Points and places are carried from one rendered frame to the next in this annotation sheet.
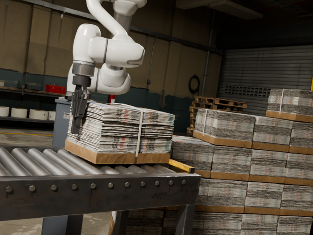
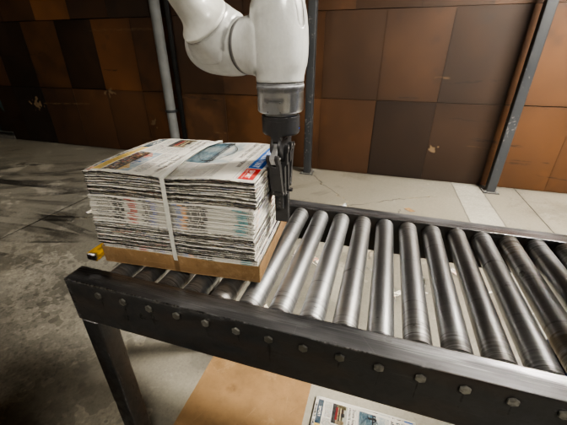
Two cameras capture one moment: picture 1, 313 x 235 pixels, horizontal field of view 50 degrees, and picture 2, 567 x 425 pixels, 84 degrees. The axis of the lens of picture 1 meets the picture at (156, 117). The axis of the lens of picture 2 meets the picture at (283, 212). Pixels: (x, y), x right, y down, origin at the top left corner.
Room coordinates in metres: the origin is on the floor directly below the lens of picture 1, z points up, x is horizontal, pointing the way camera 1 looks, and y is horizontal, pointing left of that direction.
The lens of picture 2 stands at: (1.77, 0.83, 1.24)
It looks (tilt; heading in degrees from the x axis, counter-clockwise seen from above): 27 degrees down; 232
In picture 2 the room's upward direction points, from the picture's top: straight up
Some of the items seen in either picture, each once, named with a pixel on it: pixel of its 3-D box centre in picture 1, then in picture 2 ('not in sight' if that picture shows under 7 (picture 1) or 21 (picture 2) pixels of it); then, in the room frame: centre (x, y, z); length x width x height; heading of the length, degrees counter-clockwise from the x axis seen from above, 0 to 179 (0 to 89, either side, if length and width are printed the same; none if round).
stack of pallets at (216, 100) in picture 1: (215, 122); not in sight; (9.13, -1.62, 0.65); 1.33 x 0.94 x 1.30; 129
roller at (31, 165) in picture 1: (30, 165); (355, 265); (1.25, 0.44, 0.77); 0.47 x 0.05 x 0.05; 35
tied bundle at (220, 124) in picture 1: (222, 127); not in sight; (2.47, -0.49, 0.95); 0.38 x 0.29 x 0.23; 16
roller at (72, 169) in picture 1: (64, 165); (304, 255); (1.32, 0.34, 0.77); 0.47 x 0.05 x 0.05; 35
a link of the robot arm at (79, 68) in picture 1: (83, 69); (280, 99); (1.39, 0.32, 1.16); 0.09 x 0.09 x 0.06
